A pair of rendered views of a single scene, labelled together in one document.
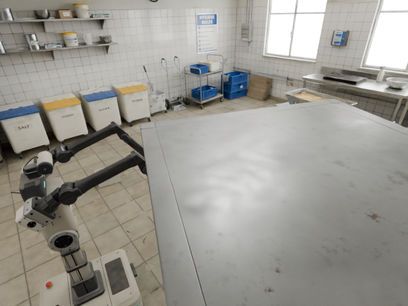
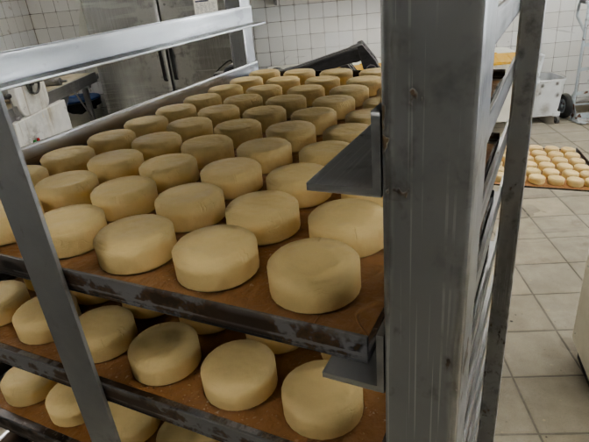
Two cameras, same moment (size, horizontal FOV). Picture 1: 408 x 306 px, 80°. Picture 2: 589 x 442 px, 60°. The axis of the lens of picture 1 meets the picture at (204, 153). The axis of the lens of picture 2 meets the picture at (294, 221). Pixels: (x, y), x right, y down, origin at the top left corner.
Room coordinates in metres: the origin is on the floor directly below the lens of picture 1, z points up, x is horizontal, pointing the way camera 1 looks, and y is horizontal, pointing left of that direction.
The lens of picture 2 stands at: (-0.16, -0.56, 1.65)
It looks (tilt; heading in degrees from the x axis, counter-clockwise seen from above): 26 degrees down; 43
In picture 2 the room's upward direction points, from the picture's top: 6 degrees counter-clockwise
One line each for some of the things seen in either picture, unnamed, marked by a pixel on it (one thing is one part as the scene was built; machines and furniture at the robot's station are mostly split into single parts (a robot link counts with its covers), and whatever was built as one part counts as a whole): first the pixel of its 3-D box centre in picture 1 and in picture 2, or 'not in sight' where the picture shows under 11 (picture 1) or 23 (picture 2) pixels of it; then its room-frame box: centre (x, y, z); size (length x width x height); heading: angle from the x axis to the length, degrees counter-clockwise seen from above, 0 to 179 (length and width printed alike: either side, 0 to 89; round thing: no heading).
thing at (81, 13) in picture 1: (82, 11); not in sight; (4.86, 2.01, 2.09); 0.25 x 0.24 x 0.21; 38
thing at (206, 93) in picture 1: (204, 92); not in sight; (6.06, -0.06, 0.29); 0.56 x 0.38 x 0.20; 136
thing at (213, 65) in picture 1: (209, 65); not in sight; (6.18, -0.19, 0.90); 0.44 x 0.36 x 0.20; 46
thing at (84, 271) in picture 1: (83, 278); not in sight; (1.09, 0.89, 0.38); 0.13 x 0.13 x 0.40; 29
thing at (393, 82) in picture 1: (397, 84); not in sight; (3.92, -3.14, 0.94); 0.33 x 0.33 x 0.12
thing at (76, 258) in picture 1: (78, 265); not in sight; (1.09, 0.89, 0.53); 0.11 x 0.11 x 0.40; 29
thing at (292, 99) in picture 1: (316, 104); not in sight; (2.16, -1.05, 1.25); 0.56 x 0.29 x 0.14; 28
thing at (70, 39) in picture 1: (70, 39); not in sight; (4.68, 2.25, 1.67); 0.25 x 0.24 x 0.21; 128
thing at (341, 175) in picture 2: not in sight; (476, 29); (0.28, -0.37, 1.59); 0.64 x 0.03 x 0.03; 15
